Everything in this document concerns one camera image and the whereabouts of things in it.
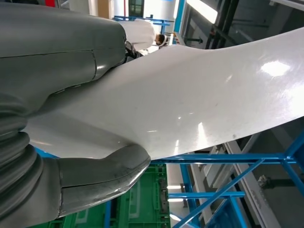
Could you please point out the person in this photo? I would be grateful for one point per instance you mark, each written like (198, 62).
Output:
(139, 33)

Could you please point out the green plastic crate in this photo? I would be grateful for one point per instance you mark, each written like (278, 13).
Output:
(142, 204)

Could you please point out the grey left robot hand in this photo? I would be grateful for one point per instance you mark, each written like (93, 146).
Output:
(47, 47)

